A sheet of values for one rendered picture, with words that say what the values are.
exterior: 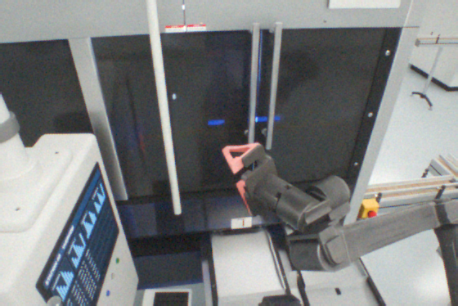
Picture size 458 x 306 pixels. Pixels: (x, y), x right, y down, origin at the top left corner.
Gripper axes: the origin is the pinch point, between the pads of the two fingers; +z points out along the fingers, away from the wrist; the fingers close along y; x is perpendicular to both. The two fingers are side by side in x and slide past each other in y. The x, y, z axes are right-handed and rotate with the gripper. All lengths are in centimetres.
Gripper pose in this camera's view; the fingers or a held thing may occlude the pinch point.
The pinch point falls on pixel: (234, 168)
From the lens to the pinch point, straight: 63.2
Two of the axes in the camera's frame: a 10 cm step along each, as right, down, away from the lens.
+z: -6.0, -3.6, 7.2
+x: -7.5, 5.8, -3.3
